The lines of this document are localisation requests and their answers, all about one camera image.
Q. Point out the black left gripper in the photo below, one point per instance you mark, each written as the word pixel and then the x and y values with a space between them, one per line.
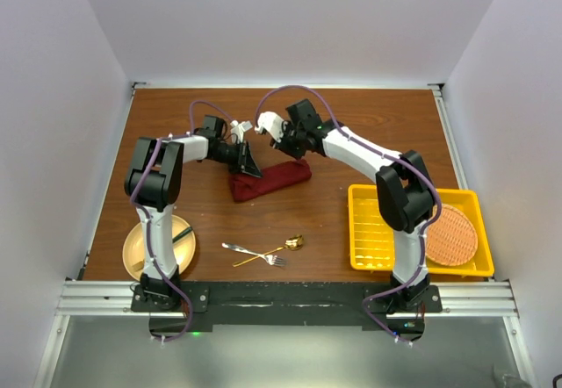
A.
pixel 244 161

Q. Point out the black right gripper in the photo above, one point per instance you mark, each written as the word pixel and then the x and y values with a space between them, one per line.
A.
pixel 283 147

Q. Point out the dark red cloth napkin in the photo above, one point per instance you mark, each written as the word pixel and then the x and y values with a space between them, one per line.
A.
pixel 277 177

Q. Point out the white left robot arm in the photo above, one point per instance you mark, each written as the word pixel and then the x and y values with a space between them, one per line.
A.
pixel 153 183

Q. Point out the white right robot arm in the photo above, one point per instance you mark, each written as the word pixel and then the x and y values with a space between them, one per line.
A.
pixel 407 199

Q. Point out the gold spoon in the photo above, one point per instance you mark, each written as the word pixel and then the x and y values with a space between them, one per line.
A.
pixel 294 243

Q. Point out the silver fork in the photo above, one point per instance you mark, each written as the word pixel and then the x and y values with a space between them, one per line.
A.
pixel 271 259

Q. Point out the yellow plastic tray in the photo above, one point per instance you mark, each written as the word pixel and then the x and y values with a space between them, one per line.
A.
pixel 371 246

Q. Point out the cream round plate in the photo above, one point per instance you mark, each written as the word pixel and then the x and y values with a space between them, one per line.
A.
pixel 133 251

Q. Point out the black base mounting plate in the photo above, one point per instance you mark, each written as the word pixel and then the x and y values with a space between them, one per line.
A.
pixel 326 304

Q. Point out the orange woven round mat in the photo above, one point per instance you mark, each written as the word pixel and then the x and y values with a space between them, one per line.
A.
pixel 452 239

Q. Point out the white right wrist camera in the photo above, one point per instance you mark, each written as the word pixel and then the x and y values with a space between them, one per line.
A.
pixel 271 123

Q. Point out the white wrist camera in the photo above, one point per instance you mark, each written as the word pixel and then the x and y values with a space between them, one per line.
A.
pixel 238 129
pixel 271 123

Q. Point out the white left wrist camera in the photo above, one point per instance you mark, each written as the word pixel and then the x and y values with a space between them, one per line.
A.
pixel 238 129

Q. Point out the aluminium right side rail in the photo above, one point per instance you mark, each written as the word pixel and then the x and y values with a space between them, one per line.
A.
pixel 437 91

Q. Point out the aluminium rail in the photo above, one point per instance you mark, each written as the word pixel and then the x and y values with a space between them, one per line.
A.
pixel 114 298
pixel 437 91

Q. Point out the aluminium front rail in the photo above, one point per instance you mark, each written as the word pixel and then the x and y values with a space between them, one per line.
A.
pixel 114 298

